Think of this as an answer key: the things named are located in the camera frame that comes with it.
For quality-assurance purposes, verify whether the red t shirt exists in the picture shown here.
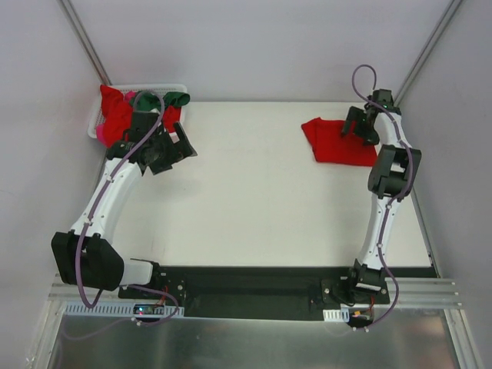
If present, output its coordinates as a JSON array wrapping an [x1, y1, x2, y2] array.
[[96, 85, 191, 148], [301, 118, 377, 167]]

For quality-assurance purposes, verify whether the white plastic laundry basket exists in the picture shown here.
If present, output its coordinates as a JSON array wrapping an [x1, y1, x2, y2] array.
[[88, 84, 189, 139]]

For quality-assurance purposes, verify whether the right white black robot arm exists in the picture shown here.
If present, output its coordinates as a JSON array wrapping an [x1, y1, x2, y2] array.
[[330, 89, 422, 306]]

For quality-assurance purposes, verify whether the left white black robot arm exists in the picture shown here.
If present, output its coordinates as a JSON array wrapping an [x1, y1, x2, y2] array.
[[51, 111, 197, 299]]

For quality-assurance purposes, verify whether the green t shirt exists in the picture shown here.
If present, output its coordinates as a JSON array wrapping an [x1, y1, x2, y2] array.
[[130, 91, 191, 111]]

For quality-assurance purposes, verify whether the red t shirt in basket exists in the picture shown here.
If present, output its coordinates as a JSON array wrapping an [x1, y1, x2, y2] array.
[[96, 85, 191, 148]]

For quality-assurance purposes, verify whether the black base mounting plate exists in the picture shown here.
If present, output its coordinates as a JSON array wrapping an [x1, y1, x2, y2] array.
[[118, 265, 391, 320]]

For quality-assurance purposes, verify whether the left white slotted cable duct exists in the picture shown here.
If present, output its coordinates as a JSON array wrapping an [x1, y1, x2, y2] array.
[[65, 301, 185, 319]]

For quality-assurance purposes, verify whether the white slotted cable duct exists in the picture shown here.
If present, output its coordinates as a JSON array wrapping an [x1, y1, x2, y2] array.
[[323, 308, 350, 323], [65, 301, 185, 319]]

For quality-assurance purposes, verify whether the right white slotted cable duct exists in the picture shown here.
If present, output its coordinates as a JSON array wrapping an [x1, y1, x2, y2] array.
[[323, 308, 350, 323]]

